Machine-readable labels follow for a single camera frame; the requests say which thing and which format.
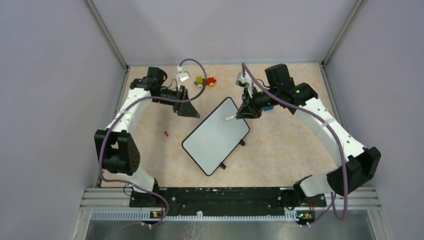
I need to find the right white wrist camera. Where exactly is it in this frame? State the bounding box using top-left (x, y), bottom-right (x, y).
top-left (235, 72), bottom-right (254, 98)

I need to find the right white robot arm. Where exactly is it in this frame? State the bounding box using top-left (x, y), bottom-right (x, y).
top-left (234, 63), bottom-right (381, 206)

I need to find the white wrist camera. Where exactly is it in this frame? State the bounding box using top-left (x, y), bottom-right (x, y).
top-left (235, 72), bottom-right (254, 98)
top-left (176, 65), bottom-right (191, 90)

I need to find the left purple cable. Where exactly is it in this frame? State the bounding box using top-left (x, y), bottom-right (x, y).
top-left (98, 58), bottom-right (209, 229)

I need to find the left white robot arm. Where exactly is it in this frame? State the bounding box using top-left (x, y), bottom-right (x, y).
top-left (94, 67), bottom-right (200, 207)

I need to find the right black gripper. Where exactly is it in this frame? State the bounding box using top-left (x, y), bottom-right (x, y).
top-left (236, 85), bottom-right (280, 119)

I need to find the grey slotted cable duct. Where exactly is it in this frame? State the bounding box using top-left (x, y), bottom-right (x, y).
top-left (90, 210), bottom-right (299, 222)

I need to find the blue toy car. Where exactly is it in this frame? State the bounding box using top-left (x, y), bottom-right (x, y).
top-left (262, 106), bottom-right (274, 111)

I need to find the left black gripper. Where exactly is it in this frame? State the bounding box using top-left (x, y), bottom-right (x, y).
top-left (154, 85), bottom-right (201, 119)

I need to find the small whiteboard with stand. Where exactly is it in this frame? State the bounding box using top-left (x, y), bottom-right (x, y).
top-left (181, 97), bottom-right (250, 176)

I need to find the red capped whiteboard marker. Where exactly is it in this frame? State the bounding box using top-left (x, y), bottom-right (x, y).
top-left (224, 115), bottom-right (236, 121)

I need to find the red green toy train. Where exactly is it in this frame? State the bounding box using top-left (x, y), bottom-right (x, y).
top-left (193, 76), bottom-right (217, 89)

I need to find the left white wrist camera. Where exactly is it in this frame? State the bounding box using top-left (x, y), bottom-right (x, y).
top-left (176, 65), bottom-right (191, 90)

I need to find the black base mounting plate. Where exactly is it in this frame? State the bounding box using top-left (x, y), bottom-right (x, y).
top-left (129, 187), bottom-right (327, 209)

